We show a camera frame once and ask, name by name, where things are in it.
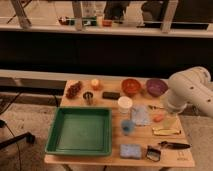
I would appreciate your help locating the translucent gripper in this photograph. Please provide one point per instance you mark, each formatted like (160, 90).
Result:
(170, 116)

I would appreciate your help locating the purple bowl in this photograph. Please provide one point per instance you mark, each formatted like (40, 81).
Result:
(156, 87)

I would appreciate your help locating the blue sponge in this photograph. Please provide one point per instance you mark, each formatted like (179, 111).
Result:
(130, 151)

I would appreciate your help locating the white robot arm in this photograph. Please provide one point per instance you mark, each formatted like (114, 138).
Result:
(189, 86)

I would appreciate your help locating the orange bowl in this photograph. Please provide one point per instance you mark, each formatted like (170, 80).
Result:
(131, 86)

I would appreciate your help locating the orange carrot toy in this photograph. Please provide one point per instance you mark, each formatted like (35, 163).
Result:
(158, 118)

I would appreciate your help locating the small metal fork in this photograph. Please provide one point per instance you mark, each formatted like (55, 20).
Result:
(155, 107)

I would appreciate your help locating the wooden table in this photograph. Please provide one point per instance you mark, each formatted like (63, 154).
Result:
(142, 135)

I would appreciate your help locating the white plastic cup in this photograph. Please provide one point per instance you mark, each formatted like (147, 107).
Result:
(124, 104)

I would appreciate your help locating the small blue cup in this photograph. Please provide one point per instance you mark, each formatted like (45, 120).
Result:
(127, 127)

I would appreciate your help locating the black scrub brush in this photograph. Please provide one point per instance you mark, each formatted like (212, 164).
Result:
(153, 154)

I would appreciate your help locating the black rectangular block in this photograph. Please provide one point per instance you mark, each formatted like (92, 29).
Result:
(111, 95)

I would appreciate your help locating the orange fruit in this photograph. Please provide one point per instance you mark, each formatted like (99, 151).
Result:
(95, 83)

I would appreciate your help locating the small metal cup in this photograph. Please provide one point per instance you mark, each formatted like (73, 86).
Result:
(88, 97)

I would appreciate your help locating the red grapes bunch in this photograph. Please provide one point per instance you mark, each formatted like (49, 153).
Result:
(73, 90)

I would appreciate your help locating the green plastic tray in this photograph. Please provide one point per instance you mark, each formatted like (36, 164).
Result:
(80, 131)

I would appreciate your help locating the black chair base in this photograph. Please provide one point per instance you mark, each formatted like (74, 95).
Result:
(30, 138)

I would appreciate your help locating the black handled knife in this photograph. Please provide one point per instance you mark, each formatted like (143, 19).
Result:
(173, 145)

